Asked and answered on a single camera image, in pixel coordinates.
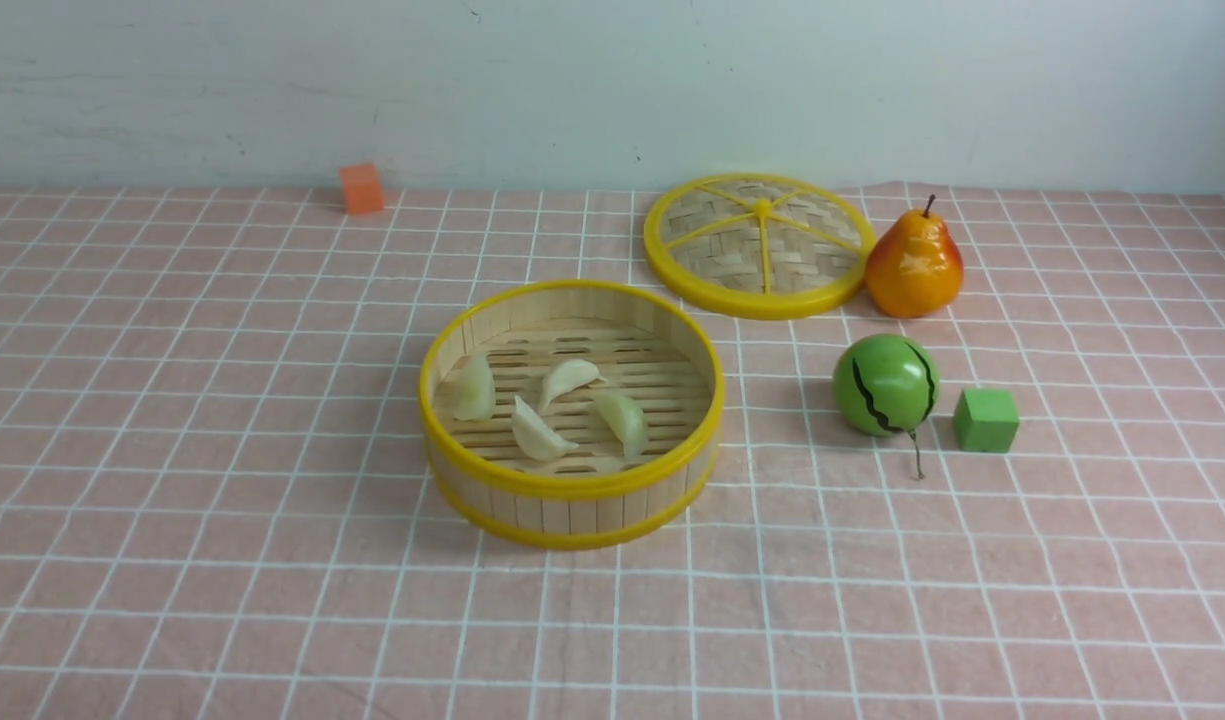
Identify pale dumpling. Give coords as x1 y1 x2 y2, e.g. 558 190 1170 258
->
537 358 606 415
511 396 579 462
453 351 496 421

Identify greenish dumpling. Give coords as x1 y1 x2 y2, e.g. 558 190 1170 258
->
592 391 648 460

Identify bamboo steamer tray yellow rims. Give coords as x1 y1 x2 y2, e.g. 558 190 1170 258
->
417 279 726 550

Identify woven steamer lid yellow rim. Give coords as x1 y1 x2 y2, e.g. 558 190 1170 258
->
641 173 877 322

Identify green toy watermelon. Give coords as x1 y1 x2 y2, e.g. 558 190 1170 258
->
832 333 941 480

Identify orange cube block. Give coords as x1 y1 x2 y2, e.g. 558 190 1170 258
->
338 160 385 216

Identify orange yellow toy pear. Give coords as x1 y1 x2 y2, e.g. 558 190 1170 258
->
864 193 965 320

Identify green cube block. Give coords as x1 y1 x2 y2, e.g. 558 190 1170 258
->
952 387 1020 454

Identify pink checkered tablecloth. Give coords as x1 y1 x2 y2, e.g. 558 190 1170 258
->
0 187 1225 719

